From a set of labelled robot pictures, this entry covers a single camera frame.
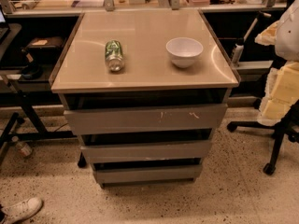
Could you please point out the white bowl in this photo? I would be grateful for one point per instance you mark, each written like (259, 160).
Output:
(183, 52)

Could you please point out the grey drawer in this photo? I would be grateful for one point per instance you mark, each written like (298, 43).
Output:
(145, 119)
(147, 151)
(148, 175)

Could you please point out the black box with label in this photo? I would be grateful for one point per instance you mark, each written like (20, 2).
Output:
(46, 46)

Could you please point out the white sneaker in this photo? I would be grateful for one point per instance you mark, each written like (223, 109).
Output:
(20, 211)

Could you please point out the white handheld tool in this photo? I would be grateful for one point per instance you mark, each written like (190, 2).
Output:
(239, 45)

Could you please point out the grey bottom drawer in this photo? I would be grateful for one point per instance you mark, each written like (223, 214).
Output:
(148, 175)

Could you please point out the grey drawer cabinet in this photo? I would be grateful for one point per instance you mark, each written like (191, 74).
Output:
(148, 78)

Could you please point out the green soda can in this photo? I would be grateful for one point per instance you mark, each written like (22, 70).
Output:
(114, 56)

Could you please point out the black office chair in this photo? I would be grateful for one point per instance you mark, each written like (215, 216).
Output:
(284, 127)

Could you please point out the black side desk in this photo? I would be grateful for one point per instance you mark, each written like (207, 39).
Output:
(26, 103)

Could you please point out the plastic water bottle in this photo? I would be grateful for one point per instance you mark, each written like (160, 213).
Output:
(23, 148)

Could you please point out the grey top drawer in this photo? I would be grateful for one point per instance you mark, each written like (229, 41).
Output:
(145, 119)

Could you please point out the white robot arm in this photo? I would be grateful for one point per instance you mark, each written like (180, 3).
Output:
(279, 88)

